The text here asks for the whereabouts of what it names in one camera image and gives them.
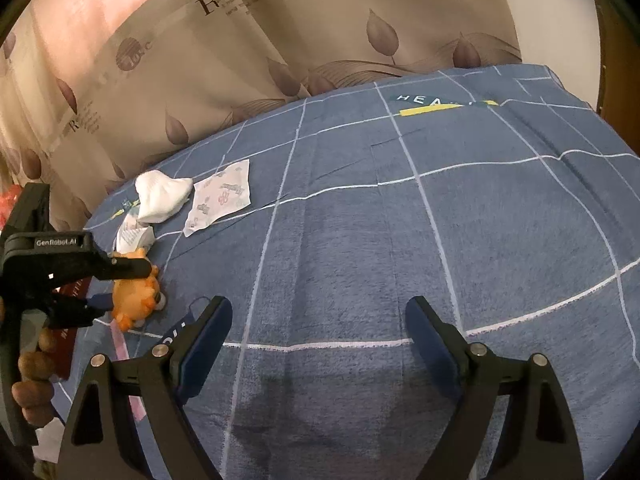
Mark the orange plush toy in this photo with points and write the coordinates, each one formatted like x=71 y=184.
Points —
x=135 y=300

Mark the white sock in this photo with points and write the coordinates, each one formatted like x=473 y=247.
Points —
x=160 y=197

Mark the blue checked bed sheet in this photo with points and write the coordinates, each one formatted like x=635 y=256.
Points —
x=375 y=260

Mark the beige leaf-print curtain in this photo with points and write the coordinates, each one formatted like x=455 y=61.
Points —
x=125 y=85
x=375 y=10

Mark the red tin box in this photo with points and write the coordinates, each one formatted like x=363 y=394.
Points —
x=67 y=355

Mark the person's left hand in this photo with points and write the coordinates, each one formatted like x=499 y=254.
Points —
x=35 y=367

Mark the floral print white packet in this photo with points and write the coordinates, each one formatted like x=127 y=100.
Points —
x=220 y=197

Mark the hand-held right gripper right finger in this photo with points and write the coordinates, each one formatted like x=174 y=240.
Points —
x=435 y=355

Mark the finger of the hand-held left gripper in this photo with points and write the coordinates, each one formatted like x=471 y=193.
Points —
x=130 y=267
x=82 y=310

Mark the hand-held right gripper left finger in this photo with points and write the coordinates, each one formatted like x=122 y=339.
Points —
x=197 y=365

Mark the teal and white plastic packet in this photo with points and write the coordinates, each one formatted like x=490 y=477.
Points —
x=132 y=235

